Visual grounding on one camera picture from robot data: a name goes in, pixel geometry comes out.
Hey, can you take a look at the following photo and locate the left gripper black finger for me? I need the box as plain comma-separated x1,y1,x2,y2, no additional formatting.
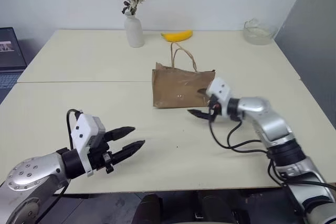
111,140,146,166
103,126,137,143

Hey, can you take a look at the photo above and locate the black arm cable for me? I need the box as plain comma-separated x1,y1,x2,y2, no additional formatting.
66,109,84,152
208,115,332,209

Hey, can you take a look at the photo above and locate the brown paper bag with handles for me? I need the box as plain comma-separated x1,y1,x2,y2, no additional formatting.
151,42,217,110

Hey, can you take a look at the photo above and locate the grey partition panel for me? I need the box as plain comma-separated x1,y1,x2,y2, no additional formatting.
275,0,336,132

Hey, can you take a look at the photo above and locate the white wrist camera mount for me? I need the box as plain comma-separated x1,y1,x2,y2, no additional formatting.
70,113,107,178
205,77,234,118

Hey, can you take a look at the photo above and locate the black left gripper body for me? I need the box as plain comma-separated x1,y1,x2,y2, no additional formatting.
88,140,117,175

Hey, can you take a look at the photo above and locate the yellow banana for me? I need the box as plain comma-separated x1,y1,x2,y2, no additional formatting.
160,29,194,43

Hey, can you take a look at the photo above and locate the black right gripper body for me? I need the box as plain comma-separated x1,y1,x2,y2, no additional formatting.
208,97,223,122

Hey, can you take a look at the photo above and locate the white ceramic vase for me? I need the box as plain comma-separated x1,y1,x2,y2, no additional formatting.
124,11,145,49

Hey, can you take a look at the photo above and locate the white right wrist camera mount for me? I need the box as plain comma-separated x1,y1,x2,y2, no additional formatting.
205,77,234,118

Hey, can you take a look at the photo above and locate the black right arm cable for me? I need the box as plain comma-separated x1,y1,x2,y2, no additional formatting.
208,115,332,209

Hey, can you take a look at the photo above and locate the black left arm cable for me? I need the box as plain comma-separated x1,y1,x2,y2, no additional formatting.
66,109,84,152

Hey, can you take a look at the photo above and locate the dark laptop computer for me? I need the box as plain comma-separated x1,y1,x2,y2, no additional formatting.
0,27,29,105

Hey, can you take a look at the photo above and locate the dark rounded shape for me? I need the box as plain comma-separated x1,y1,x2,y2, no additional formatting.
195,189,238,224
133,194,165,224

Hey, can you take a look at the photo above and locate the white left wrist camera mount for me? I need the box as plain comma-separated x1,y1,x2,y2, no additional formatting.
70,113,107,178

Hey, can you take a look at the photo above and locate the clear glass bowl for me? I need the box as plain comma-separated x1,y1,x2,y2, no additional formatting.
243,18,279,46

